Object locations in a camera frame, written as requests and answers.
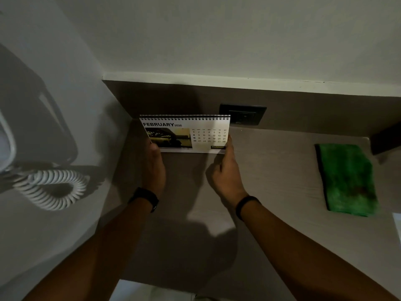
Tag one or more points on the person's right forearm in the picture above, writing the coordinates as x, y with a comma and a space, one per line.
310, 257

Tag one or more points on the person's left hand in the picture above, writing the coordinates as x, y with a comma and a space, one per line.
155, 172

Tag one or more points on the person's left fingers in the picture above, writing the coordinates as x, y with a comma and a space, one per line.
151, 147

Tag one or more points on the white paper sheet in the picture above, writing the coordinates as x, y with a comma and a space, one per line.
397, 227

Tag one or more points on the white spiral desk calendar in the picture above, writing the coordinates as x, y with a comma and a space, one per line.
188, 134

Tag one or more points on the person's left forearm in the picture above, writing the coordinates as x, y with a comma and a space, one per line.
90, 253

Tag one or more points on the person's right hand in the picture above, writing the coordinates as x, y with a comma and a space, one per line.
226, 178

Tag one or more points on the dark wooden shelf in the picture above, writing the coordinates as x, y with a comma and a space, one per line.
387, 139

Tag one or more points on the black wall socket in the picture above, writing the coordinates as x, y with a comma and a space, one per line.
242, 114

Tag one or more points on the green microfibre cloth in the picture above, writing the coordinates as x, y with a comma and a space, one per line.
347, 180

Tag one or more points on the black wristwatch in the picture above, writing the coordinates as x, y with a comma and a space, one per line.
144, 197

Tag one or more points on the black wristband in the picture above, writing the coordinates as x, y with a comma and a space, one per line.
246, 205

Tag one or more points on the person's right thumb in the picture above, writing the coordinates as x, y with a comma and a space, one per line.
214, 170

